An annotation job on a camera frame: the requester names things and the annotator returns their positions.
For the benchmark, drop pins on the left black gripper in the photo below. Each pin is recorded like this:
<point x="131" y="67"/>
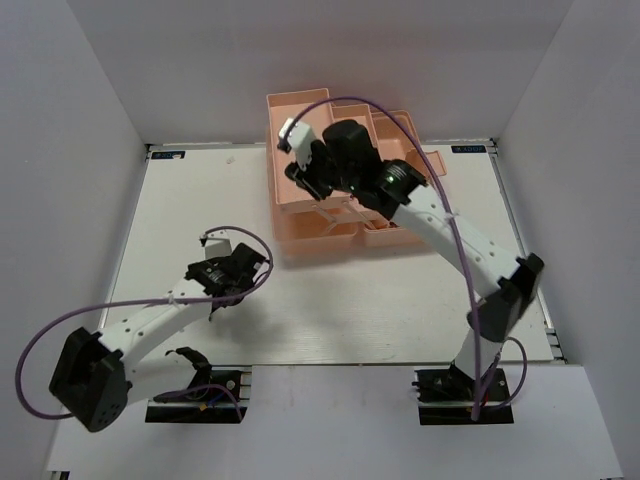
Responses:
<point x="215" y="261"/>

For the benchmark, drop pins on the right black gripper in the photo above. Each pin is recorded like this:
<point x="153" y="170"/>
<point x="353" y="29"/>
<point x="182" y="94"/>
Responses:
<point x="304" y="179"/>

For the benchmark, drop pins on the pink plastic tool box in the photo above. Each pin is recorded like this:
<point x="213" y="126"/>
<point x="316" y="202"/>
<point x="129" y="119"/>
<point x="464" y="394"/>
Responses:
<point x="302" y="225"/>

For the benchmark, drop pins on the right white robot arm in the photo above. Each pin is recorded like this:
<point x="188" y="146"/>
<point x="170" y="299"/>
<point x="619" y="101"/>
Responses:
<point x="501" y="285"/>

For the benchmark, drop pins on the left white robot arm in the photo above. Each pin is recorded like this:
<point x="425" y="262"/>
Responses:
<point x="97" y="374"/>

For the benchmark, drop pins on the left blue label sticker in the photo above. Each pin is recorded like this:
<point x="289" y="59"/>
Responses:
<point x="167" y="155"/>

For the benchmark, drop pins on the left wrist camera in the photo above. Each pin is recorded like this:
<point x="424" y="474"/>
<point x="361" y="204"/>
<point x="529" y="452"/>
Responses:
<point x="216" y="244"/>

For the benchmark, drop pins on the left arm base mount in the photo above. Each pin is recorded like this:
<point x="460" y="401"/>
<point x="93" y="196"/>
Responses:
<point x="222" y="398"/>

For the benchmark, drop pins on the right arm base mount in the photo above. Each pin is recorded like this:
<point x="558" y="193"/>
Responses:
<point x="441" y="402"/>

